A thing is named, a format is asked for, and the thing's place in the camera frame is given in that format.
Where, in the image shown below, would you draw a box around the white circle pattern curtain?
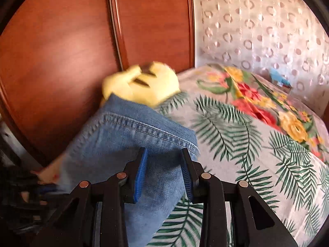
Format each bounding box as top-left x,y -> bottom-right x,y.
193,0 -> 328,115

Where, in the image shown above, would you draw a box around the yellow Pikachu plush toy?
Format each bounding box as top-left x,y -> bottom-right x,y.
100,62 -> 181,108

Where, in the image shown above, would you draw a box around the blue tissue pack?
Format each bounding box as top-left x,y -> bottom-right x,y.
269,68 -> 292,88

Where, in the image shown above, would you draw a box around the floral bed sheet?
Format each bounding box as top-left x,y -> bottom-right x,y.
178,64 -> 328,163

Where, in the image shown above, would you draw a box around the palm leaf print quilt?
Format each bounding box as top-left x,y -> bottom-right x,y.
146,91 -> 329,247

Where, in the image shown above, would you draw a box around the wooden slatted wardrobe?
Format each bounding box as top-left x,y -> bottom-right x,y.
1,0 -> 195,166

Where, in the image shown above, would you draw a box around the blue denim pants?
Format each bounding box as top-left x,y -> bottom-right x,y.
59,95 -> 199,246

